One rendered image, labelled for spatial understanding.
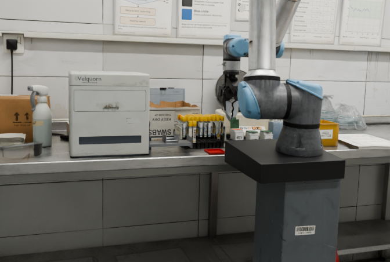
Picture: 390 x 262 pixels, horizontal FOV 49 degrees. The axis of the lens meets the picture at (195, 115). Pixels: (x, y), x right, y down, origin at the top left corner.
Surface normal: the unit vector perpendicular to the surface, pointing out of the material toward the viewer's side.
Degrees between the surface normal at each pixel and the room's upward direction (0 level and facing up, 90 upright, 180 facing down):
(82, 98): 90
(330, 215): 90
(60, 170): 90
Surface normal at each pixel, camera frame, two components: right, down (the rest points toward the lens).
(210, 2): 0.32, 0.18
